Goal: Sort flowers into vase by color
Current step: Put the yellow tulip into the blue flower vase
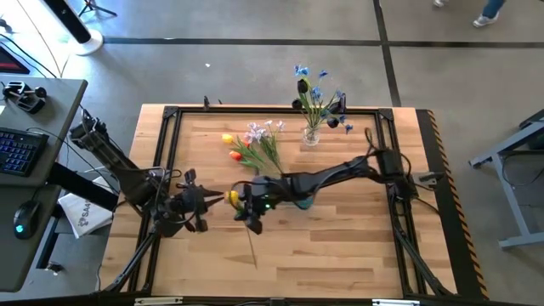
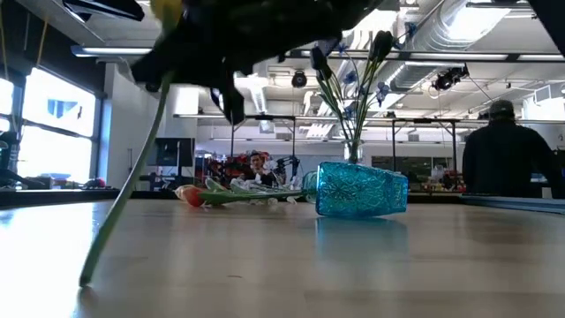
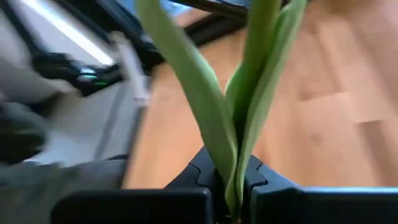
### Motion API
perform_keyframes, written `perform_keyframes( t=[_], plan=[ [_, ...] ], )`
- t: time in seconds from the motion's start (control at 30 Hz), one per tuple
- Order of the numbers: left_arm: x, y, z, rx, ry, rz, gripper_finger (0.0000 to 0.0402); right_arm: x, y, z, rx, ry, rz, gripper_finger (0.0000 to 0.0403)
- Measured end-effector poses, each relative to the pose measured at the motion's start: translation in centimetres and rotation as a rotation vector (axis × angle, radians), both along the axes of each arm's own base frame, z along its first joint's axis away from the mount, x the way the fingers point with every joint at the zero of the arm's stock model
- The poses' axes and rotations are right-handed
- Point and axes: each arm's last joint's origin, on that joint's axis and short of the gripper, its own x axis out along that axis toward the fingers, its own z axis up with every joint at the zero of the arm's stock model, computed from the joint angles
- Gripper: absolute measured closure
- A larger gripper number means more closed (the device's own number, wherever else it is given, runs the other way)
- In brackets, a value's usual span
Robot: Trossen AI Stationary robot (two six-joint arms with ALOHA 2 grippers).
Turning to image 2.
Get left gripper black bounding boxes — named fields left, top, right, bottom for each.
left=132, top=0, right=385, bottom=93

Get long green stem foreground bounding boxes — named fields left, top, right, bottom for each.
left=174, top=177, right=305, bottom=202

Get orange artificial tulip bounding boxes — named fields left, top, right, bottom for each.
left=183, top=185, right=310, bottom=208

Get blue artificial flower bunch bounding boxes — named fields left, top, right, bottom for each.
left=328, top=21, right=418, bottom=147

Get blue patterned glass vase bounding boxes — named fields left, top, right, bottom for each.
left=302, top=161, right=410, bottom=218

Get clear glass vase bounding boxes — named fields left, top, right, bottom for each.
left=343, top=140, right=365, bottom=165

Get long ceiling light strip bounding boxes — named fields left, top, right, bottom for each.
left=408, top=52, right=509, bottom=62
left=70, top=45, right=154, bottom=57

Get white hanging ceiling fixture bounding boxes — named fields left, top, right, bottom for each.
left=237, top=74, right=271, bottom=117

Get black computer monitor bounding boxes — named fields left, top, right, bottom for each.
left=147, top=137, right=196, bottom=168

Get red storage shelf rack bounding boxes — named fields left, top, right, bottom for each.
left=207, top=152, right=266, bottom=178

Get black standing desk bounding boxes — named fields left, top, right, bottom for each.
left=139, top=173, right=196, bottom=192

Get person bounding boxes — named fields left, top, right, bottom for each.
left=240, top=151, right=279, bottom=187
left=461, top=99, right=560, bottom=199

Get large bright window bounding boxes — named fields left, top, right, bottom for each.
left=19, top=65, right=97, bottom=183

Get round black ceiling camera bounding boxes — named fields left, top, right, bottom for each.
left=290, top=70, right=309, bottom=89

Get black table edge rail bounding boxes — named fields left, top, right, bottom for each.
left=0, top=188, right=565, bottom=213

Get silver ventilation duct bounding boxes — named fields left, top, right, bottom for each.
left=388, top=0, right=486, bottom=92

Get black hanging ceiling camera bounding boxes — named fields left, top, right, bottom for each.
left=431, top=64, right=470, bottom=93

